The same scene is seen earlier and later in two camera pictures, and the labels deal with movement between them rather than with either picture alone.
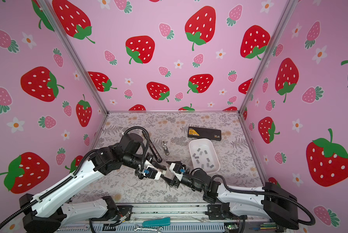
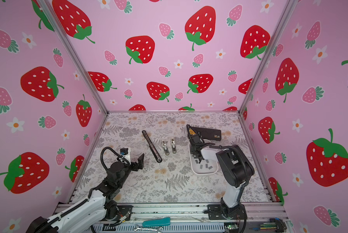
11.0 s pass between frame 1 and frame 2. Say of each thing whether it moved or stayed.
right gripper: moved
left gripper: moved
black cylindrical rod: stayed
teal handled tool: stayed
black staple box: stayed
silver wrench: stayed
